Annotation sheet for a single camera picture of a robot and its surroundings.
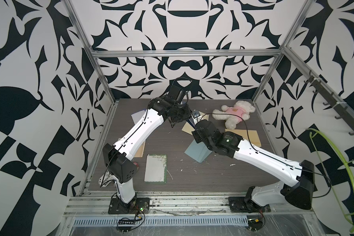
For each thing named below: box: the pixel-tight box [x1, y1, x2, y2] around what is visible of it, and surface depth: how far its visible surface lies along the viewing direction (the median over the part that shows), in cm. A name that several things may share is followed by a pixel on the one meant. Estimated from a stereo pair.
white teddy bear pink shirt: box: [211, 100, 256, 130], surface depth 106 cm
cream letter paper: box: [134, 140, 146, 158], surface depth 93 cm
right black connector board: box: [247, 218, 264, 232], surface depth 73 cm
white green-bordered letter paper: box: [144, 153, 168, 184], surface depth 89 cm
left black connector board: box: [116, 217, 143, 233], surface depth 73 cm
